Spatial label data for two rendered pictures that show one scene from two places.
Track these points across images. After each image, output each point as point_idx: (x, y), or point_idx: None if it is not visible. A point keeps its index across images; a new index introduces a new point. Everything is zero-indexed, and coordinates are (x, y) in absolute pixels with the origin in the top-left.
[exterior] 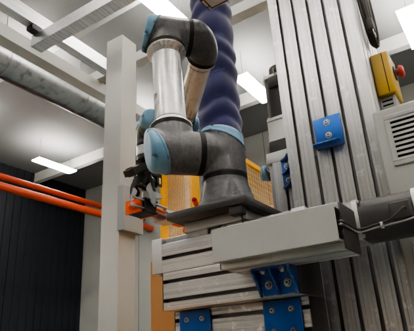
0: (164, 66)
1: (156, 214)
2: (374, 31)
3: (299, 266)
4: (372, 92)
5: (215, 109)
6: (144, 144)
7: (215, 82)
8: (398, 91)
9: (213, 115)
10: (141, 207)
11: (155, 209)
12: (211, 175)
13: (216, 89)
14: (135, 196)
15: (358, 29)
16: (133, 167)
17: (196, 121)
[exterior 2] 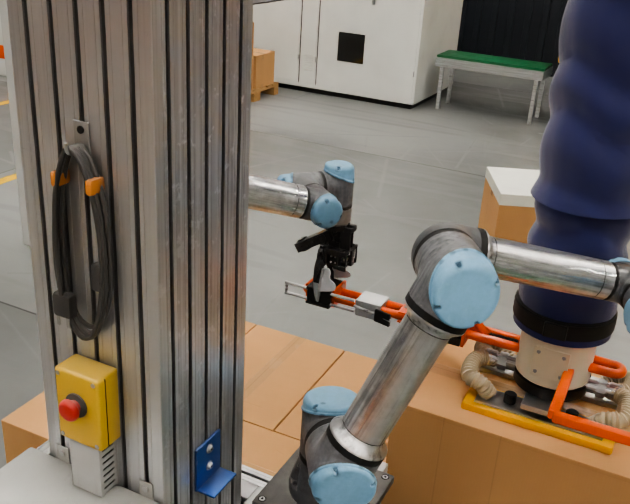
0: None
1: (327, 308)
2: (64, 317)
3: None
4: (54, 416)
5: (551, 92)
6: None
7: (566, 16)
8: (74, 435)
9: (551, 106)
10: (301, 297)
11: (327, 301)
12: None
13: (563, 37)
14: (290, 284)
15: (46, 310)
16: (298, 242)
17: (312, 213)
